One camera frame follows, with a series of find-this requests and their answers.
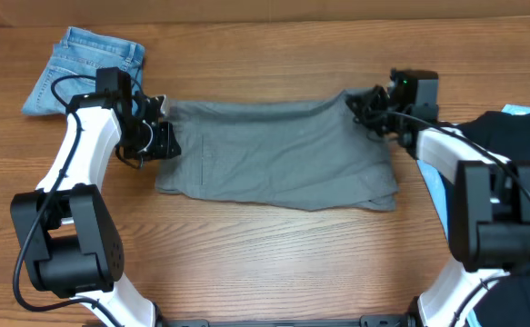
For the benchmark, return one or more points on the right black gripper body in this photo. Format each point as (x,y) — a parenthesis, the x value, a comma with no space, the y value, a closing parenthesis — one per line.
(366,107)

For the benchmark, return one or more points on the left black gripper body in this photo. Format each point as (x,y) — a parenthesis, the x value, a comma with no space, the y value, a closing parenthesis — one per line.
(146,142)

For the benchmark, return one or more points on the grey shorts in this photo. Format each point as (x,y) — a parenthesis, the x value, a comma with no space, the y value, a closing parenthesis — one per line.
(307,155)

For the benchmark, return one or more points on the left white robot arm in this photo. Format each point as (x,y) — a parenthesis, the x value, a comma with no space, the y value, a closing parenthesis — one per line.
(70,250)

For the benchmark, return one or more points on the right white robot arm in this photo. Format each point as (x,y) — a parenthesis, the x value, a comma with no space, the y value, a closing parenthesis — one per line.
(488,218)

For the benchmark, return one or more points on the folded blue denim shorts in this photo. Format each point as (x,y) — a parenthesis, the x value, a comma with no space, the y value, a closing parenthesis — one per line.
(73,63)

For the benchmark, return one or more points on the light blue garment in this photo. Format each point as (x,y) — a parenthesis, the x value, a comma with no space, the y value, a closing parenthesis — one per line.
(434,182)

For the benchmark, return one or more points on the black t-shirt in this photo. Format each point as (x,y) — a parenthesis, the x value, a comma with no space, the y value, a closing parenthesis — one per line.
(508,304)

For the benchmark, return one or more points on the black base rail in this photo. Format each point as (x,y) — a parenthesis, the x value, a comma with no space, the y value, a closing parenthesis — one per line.
(374,320)

